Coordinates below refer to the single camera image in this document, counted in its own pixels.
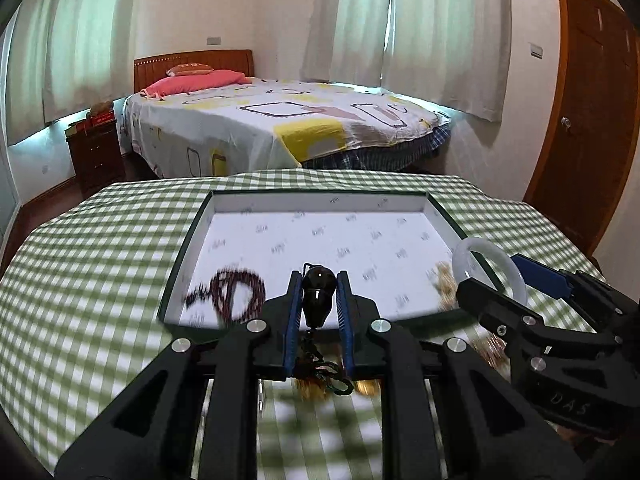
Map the wooden door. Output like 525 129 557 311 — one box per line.
522 0 640 256

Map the bed with patterned sheet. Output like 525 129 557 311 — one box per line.
122 76 453 179

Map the dark gourd pendant with cord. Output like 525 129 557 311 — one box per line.
295 261 355 396

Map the gold flower brooch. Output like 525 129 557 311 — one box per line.
427 260 458 311

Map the blue plaid bed skirt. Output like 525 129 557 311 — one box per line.
300 125 451 171

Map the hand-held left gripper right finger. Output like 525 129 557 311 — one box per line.
336 270 586 480

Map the white curtain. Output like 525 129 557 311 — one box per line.
5 0 56 143
301 0 396 83
42 0 141 126
382 0 512 122

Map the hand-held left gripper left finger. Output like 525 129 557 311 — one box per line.
54 270 303 480

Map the dark wooden nightstand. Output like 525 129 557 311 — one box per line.
66 119 127 196

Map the pink pillow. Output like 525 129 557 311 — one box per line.
140 69 251 97

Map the green checkered tablecloth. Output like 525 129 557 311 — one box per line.
0 169 613 480

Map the green jewelry box tray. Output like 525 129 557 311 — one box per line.
157 187 473 333

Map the small red cushion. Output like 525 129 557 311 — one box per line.
166 62 215 77

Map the white jade bangle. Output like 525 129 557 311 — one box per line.
451 238 529 311

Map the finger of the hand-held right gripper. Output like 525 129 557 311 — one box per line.
511 254 640 333
456 277 621 361

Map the wooden headboard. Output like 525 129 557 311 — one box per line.
133 49 255 95

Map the dark red bead necklace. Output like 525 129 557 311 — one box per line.
182 267 268 326

